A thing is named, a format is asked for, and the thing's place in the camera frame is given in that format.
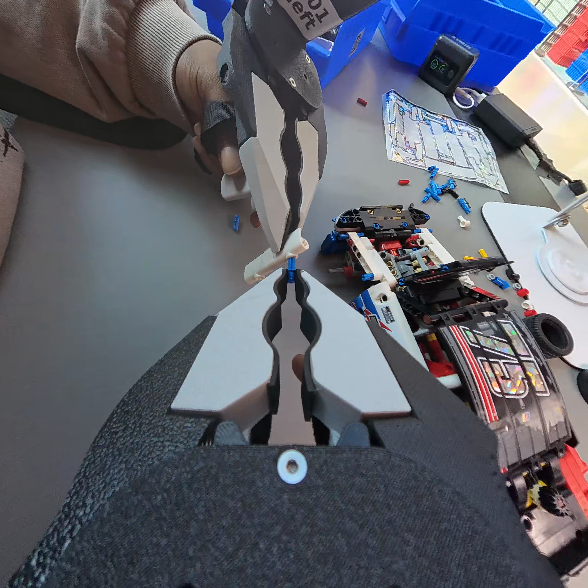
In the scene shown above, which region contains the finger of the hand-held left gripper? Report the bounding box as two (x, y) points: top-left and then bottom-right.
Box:
(283, 118), (321, 236)
(239, 73), (295, 254)

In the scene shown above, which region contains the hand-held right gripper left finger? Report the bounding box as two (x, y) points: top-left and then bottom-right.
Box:
(170, 269), (292, 433)

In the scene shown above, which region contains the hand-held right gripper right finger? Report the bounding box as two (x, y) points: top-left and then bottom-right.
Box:
(293, 269), (413, 433)

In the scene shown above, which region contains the white brick connector piece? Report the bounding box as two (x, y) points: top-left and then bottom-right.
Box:
(243, 227), (310, 284)

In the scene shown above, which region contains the person's left forearm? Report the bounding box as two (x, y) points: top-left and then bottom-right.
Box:
(0, 0), (223, 134)

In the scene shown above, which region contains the grey desk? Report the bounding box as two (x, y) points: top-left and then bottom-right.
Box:
(0, 18), (588, 584)

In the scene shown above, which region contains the person's left hand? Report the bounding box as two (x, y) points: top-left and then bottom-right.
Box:
(176, 40), (263, 229)

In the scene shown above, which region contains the blue bin with square tag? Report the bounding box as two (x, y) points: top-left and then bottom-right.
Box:
(193, 0), (383, 91)

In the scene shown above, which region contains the pile of blue brick connectors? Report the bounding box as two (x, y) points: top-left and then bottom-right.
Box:
(422, 165), (472, 215)

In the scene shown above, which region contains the shiny sticker sheet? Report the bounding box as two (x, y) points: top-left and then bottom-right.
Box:
(382, 89), (510, 194)

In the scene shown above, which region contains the toy brick race car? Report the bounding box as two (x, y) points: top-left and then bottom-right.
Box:
(319, 204), (588, 577)

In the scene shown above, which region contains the black power station with display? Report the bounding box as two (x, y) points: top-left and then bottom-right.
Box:
(418, 34), (481, 96)

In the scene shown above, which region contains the large blue storage bin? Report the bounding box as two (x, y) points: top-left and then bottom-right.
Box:
(379, 0), (556, 88)

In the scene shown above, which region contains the black power adapter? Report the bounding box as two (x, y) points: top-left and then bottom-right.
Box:
(473, 93), (544, 149)

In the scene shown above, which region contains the white monitor stand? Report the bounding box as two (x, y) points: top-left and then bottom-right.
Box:
(481, 193), (588, 370)

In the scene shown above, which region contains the black rubber tyre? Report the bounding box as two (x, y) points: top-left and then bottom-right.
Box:
(524, 312), (575, 360)

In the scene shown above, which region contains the person's beige printed sweatshirt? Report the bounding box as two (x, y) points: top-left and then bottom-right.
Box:
(0, 109), (25, 266)

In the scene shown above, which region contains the white cable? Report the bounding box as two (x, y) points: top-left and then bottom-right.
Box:
(452, 86), (488, 109)

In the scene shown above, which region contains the black adapter cable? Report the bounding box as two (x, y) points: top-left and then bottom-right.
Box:
(524, 135), (588, 194)

